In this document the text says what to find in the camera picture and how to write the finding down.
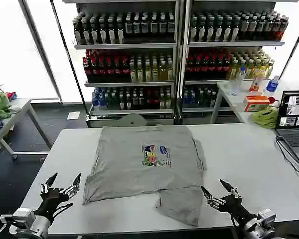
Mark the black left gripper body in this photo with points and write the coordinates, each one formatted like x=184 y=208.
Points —
x=51 y=199

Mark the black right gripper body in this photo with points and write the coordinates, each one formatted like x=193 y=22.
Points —
x=236 y=206

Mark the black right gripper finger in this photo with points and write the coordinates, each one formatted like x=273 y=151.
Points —
x=230 y=189
x=213 y=200

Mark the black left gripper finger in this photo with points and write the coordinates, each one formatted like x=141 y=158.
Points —
x=48 y=185
x=72 y=188

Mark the grey printed t-shirt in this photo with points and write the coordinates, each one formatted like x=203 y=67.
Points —
x=144 y=159

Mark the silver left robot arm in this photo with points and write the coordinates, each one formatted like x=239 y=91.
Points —
x=27 y=224

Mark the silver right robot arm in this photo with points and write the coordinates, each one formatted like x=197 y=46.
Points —
x=260 y=224

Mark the white paper sheet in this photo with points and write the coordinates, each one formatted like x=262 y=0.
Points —
x=73 y=115

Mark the green cloth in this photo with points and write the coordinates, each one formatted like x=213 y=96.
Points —
x=265 y=118
x=0 y=105

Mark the grey side table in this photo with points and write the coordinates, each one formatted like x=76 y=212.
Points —
x=17 y=109

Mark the white side table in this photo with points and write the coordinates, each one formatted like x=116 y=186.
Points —
x=231 y=102

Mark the orange tissue box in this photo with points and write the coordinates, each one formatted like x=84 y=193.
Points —
x=255 y=103

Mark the round grey disc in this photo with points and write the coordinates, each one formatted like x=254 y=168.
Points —
x=132 y=120

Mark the grey open laptop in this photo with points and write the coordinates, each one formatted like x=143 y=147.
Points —
x=294 y=119

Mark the red and blue cloth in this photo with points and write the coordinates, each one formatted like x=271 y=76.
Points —
x=12 y=95

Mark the small red object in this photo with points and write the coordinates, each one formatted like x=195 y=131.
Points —
x=271 y=99

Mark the orange juice bottle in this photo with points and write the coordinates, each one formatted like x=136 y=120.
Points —
x=255 y=83

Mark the clear water bottle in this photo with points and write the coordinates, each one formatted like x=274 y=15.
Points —
x=239 y=77

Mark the blue label water bottle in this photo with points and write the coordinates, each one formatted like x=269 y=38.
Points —
x=272 y=84

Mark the metal shelf with bottles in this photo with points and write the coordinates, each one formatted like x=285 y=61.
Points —
x=229 y=57
x=129 y=62

